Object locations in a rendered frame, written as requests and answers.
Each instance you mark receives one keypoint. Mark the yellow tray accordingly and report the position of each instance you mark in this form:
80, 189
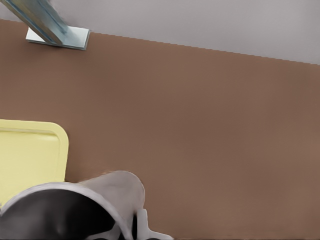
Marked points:
27, 155

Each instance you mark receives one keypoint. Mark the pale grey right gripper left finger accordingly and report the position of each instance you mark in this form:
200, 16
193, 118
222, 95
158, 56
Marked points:
108, 235

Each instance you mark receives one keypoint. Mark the white IKEA cup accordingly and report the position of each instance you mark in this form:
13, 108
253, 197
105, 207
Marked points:
117, 190

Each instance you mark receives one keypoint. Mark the silver frame post with foot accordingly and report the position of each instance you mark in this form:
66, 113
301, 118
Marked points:
57, 32

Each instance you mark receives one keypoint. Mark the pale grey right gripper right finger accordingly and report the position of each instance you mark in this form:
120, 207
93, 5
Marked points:
143, 222

